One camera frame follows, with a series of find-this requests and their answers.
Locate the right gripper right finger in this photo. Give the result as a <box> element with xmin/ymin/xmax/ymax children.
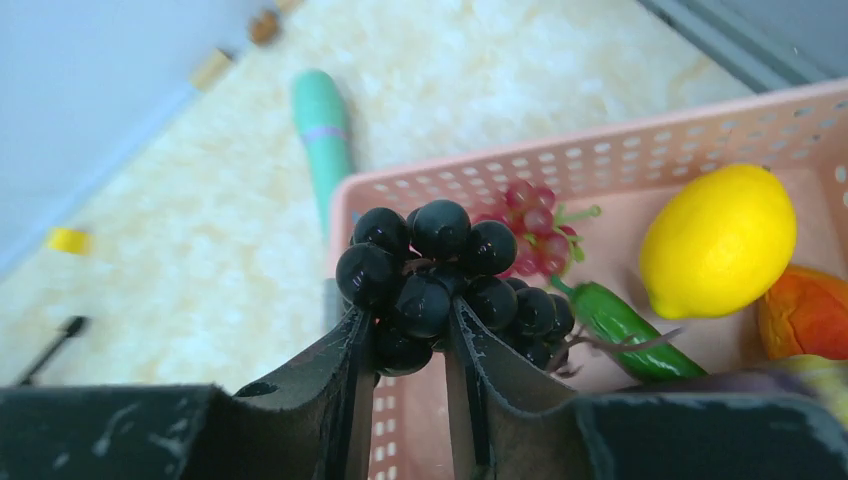
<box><xmin>445</xmin><ymin>300</ymin><xmax>847</xmax><ymax>479</ymax></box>

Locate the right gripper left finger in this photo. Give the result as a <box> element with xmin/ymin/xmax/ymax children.
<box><xmin>1</xmin><ymin>308</ymin><xmax>374</xmax><ymax>479</ymax></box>

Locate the black grape bunch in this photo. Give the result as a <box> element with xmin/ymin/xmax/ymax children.
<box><xmin>335</xmin><ymin>200</ymin><xmax>577</xmax><ymax>378</ymax></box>

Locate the green cucumber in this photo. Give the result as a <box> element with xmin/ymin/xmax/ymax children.
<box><xmin>546</xmin><ymin>276</ymin><xmax>707</xmax><ymax>383</ymax></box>

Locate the red grape bunch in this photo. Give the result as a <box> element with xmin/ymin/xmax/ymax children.
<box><xmin>473</xmin><ymin>180</ymin><xmax>602</xmax><ymax>279</ymax></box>

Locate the black microphone tripod stand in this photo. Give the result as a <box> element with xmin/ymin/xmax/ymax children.
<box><xmin>14</xmin><ymin>315</ymin><xmax>91</xmax><ymax>387</ymax></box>

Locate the purple eggplant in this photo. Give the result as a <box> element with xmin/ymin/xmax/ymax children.
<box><xmin>626</xmin><ymin>354</ymin><xmax>847</xmax><ymax>424</ymax></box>

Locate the yellow lemon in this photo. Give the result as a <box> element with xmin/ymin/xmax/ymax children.
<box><xmin>639</xmin><ymin>164</ymin><xmax>798</xmax><ymax>320</ymax></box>

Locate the yellow cube at back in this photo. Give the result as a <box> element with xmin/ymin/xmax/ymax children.
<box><xmin>46</xmin><ymin>227</ymin><xmax>92</xmax><ymax>256</ymax></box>

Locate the teal cylinder tube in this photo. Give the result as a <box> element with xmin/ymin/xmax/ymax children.
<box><xmin>292</xmin><ymin>69</ymin><xmax>353</xmax><ymax>238</ymax></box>

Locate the wooden cork cylinder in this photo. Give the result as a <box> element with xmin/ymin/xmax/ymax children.
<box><xmin>190</xmin><ymin>49</ymin><xmax>233</xmax><ymax>92</ymax></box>

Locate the brown wooden piece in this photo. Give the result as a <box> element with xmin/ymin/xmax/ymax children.
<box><xmin>248</xmin><ymin>0</ymin><xmax>304</xmax><ymax>47</ymax></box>

